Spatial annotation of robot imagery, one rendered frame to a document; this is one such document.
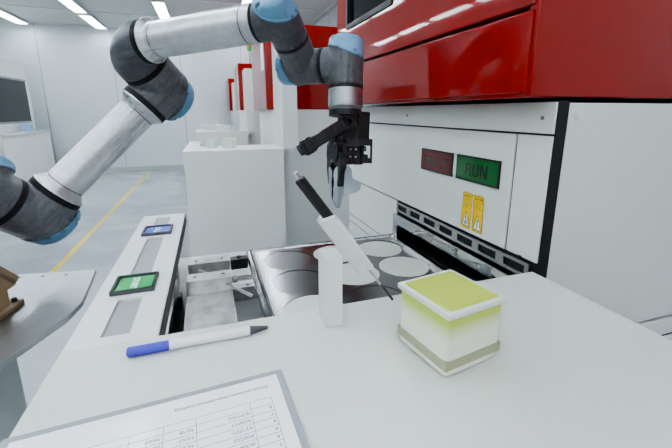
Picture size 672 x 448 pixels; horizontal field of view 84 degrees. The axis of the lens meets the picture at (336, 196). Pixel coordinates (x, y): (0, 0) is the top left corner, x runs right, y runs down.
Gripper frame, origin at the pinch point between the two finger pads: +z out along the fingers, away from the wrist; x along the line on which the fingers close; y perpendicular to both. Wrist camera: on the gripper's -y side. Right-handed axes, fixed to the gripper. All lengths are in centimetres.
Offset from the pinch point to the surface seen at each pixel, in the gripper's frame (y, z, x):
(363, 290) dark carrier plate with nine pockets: -0.6, 13.7, -18.5
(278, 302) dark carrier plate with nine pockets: -15.5, 14.5, -18.0
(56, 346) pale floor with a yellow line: -103, 90, 148
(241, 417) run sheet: -24, 12, -48
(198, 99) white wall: -46, -139, 766
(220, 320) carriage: -24.5, 16.9, -16.8
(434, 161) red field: 20.3, -9.3, -7.3
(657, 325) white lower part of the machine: 55, 21, -32
